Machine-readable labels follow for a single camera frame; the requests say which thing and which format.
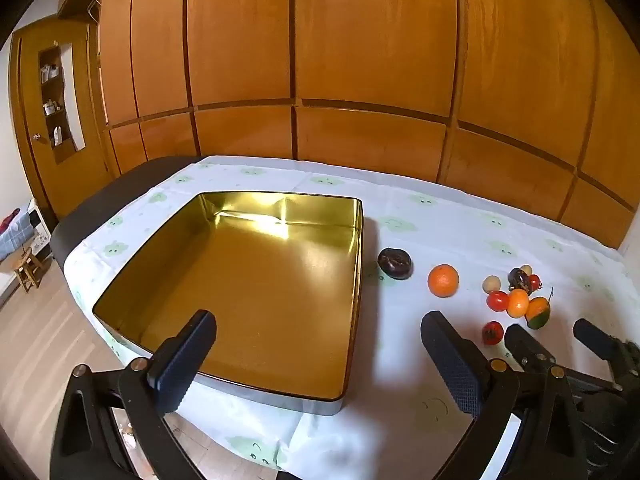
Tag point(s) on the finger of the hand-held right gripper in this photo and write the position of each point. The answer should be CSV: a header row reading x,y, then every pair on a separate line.
x,y
527,346
597,339

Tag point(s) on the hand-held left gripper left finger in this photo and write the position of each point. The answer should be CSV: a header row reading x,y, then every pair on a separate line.
x,y
182,370

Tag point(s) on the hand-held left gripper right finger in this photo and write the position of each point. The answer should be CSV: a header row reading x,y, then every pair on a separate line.
x,y
457,370

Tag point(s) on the small orange tangerine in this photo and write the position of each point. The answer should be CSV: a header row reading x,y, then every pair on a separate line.
x,y
518,303

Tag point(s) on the small red stemmed tomato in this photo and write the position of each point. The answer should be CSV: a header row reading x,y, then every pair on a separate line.
x,y
534,282

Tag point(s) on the small beige round fruit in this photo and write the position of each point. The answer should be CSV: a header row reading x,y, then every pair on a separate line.
x,y
526,270
491,284

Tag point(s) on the large orange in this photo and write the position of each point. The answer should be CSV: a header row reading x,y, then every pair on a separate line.
x,y
443,280

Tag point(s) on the orange green mango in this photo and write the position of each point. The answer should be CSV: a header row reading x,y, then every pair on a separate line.
x,y
537,313

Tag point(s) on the red tomato with calyx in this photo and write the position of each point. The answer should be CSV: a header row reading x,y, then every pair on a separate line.
x,y
492,333

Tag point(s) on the small dark purple fruit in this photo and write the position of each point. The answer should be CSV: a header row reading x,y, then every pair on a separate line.
x,y
517,278

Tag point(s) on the white green-printed tablecloth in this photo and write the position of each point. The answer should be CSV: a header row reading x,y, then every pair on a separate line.
x,y
410,220

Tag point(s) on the small wooden stool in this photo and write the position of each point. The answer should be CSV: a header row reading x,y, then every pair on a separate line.
x,y
27,267

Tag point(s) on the white cabinet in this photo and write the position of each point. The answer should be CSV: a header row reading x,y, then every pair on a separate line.
x,y
37,225

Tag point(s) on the blue plaid cloth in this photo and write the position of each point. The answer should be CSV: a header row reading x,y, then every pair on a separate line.
x,y
12,237

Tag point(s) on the wooden door with shelf niche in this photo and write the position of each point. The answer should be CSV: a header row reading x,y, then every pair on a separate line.
x,y
30,170

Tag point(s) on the white bottle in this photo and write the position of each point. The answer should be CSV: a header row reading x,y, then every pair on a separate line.
x,y
57,136

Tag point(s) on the wooden wardrobe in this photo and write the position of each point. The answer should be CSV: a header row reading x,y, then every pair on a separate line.
x,y
375,60

